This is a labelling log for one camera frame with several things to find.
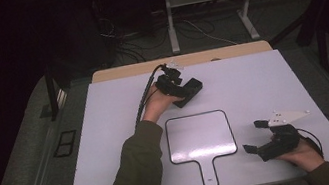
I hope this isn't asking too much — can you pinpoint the person's right hand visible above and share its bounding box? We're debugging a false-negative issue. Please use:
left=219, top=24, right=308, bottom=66
left=275, top=135, right=327, bottom=177

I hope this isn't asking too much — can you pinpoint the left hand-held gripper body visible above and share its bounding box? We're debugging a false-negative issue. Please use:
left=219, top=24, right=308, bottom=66
left=151, top=60, right=192, bottom=103

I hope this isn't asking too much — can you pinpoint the white floor cable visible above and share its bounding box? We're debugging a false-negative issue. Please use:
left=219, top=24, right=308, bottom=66
left=179, top=9, right=240, bottom=54

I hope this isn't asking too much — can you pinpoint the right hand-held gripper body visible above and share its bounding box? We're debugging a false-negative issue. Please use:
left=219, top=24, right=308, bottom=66
left=251, top=105, right=318, bottom=164

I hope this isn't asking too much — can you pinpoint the tangle of black floor cables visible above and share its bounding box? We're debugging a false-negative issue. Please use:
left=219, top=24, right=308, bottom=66
left=93, top=5, right=178, bottom=70

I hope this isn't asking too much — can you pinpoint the white metal stand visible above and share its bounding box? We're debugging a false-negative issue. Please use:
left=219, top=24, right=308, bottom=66
left=162, top=0, right=268, bottom=55

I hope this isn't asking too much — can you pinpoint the left hand-held gripper cable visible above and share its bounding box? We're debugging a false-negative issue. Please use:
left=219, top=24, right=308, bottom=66
left=126, top=63, right=175, bottom=127

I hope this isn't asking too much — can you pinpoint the black metal frame stand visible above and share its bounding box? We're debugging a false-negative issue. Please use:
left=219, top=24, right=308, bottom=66
left=41, top=60, right=73, bottom=123
left=293, top=22, right=329, bottom=80

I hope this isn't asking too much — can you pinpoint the person's left hand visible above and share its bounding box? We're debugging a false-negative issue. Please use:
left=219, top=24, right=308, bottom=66
left=136, top=80, right=188, bottom=125

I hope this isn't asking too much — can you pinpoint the black whiteboard eraser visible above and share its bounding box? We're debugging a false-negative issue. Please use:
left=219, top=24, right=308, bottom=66
left=169, top=76, right=207, bottom=110

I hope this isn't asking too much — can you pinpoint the wooden table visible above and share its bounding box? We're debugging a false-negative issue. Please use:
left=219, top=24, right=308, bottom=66
left=90, top=38, right=274, bottom=84

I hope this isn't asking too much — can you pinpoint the small whiteboard with handle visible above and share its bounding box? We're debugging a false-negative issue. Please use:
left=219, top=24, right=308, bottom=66
left=163, top=107, right=245, bottom=185

